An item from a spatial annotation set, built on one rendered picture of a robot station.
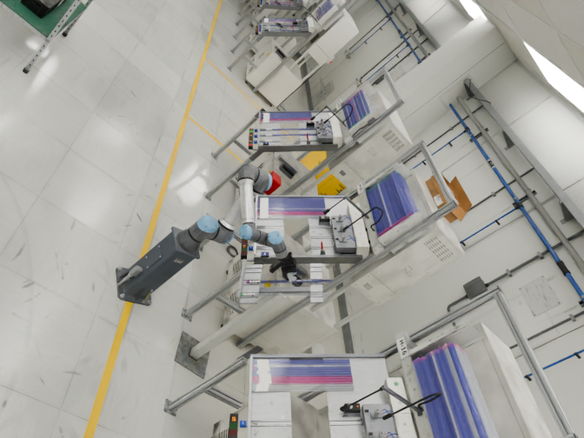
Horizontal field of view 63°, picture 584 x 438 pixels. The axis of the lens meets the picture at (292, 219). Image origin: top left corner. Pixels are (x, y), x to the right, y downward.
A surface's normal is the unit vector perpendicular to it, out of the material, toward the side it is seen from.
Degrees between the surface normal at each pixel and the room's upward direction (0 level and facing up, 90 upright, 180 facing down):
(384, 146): 90
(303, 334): 90
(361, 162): 90
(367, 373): 44
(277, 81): 90
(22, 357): 0
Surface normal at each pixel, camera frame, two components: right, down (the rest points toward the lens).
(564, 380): -0.68, -0.56
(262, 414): 0.04, -0.79
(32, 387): 0.73, -0.55
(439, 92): 0.04, 0.62
